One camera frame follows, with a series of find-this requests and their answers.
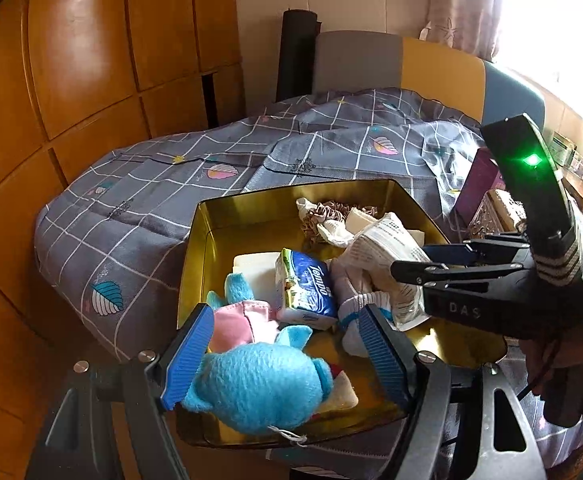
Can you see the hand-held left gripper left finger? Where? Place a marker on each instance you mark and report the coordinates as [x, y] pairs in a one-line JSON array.
[[189, 360]]

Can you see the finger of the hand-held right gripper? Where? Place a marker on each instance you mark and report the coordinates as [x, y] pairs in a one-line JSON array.
[[421, 272], [471, 252]]

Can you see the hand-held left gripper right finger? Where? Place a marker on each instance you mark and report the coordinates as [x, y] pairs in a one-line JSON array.
[[384, 355]]

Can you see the white plastic packet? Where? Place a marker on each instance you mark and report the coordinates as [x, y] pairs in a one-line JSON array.
[[386, 245]]

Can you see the red and white sock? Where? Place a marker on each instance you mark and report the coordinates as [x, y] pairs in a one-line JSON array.
[[344, 392]]

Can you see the blue tissue packet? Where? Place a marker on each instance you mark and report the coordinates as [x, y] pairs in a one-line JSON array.
[[306, 285]]

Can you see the brown scrunchie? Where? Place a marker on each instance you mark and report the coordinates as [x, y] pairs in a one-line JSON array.
[[331, 210]]

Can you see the gold tin box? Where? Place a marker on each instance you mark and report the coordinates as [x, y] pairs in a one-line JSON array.
[[251, 225]]

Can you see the person's right hand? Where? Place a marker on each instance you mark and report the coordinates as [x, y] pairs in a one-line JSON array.
[[571, 375]]

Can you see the ornate gold tissue box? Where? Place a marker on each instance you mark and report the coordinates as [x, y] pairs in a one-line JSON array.
[[501, 210]]

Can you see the purple carton box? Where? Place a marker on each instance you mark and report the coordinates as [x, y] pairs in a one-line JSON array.
[[476, 185]]

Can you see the wicker basket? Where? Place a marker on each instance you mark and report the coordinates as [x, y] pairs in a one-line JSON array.
[[571, 460]]

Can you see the grey checked quilt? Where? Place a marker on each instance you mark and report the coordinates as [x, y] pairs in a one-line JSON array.
[[146, 185]]

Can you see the grey yellow blue headboard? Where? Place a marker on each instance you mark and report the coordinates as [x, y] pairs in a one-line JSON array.
[[436, 75]]

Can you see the window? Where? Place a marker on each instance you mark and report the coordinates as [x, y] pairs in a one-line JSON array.
[[561, 35]]

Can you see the pink patterned curtain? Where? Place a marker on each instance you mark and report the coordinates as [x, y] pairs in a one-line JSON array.
[[461, 5]]

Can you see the black rolled mat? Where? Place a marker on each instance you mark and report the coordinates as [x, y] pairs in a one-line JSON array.
[[296, 55]]

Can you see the wooden wardrobe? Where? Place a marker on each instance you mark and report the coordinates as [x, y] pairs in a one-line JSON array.
[[71, 85]]

